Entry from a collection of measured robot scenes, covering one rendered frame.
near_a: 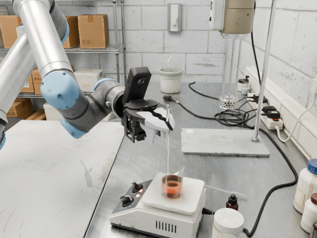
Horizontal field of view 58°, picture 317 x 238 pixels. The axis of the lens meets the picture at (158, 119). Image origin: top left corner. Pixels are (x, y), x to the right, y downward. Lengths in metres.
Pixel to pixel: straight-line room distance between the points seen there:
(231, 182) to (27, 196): 0.57
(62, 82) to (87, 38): 2.11
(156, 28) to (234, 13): 2.11
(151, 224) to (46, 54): 0.46
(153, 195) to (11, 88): 0.53
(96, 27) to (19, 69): 1.83
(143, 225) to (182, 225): 0.09
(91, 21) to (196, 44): 1.04
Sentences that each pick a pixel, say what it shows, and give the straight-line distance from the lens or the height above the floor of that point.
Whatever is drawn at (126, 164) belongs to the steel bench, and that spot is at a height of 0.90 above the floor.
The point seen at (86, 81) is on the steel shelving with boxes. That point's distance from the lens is 2.90.
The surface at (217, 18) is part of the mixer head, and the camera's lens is 0.94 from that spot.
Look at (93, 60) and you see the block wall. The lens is 3.16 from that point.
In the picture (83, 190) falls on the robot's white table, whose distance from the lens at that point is 0.84.
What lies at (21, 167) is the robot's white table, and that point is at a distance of 1.01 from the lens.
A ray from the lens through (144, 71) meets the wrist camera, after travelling 0.63.
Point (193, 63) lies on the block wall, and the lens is 3.05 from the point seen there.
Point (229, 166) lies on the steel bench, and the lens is 0.94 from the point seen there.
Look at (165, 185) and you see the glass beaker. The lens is 0.61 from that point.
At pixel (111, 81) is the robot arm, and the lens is 0.81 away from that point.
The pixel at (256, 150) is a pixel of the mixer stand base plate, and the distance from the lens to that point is 1.04.
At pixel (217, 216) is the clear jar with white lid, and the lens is 0.62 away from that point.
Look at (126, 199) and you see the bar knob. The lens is 0.69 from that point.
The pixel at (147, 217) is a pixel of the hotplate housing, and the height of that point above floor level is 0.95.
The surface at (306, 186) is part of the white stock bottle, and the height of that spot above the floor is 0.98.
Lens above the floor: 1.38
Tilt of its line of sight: 22 degrees down
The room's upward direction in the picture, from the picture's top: straight up
